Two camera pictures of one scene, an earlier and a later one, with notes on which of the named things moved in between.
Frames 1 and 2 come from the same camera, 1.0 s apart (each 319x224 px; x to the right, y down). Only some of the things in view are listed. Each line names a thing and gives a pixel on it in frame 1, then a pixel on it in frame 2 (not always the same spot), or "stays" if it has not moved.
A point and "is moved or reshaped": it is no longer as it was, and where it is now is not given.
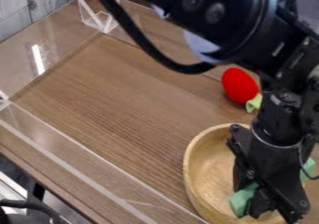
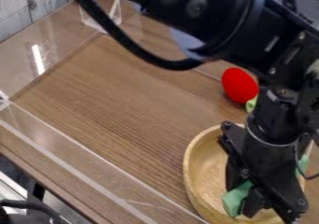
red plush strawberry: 240,88 stays
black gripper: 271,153 stays
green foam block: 239,198 is moved or reshaped
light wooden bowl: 208,173 stays
